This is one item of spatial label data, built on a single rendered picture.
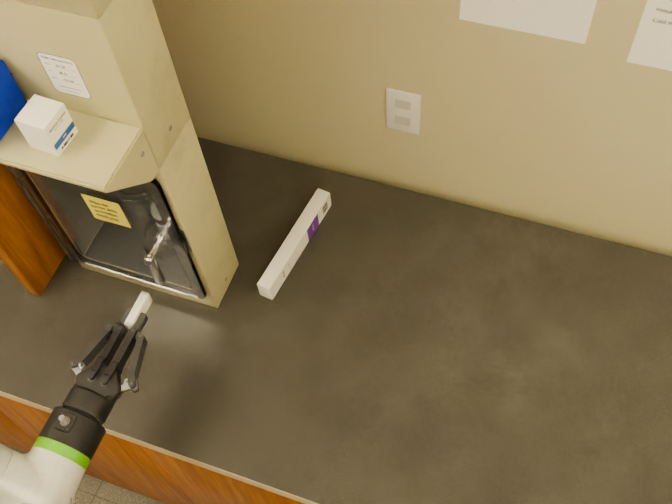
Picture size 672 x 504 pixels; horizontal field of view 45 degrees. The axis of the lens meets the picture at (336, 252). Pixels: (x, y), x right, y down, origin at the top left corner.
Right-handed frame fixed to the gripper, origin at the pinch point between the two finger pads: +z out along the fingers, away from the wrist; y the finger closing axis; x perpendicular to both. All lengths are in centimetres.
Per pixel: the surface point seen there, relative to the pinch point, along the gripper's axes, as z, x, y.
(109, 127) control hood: 11.5, -37.0, 0.1
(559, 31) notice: 56, -31, -57
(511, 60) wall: 56, -23, -50
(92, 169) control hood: 4.0, -37.0, -1.3
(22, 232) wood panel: 9.8, 3.9, 31.6
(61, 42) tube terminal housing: 13, -51, 3
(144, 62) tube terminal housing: 18.0, -45.1, -4.5
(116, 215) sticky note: 11.9, -10.2, 7.6
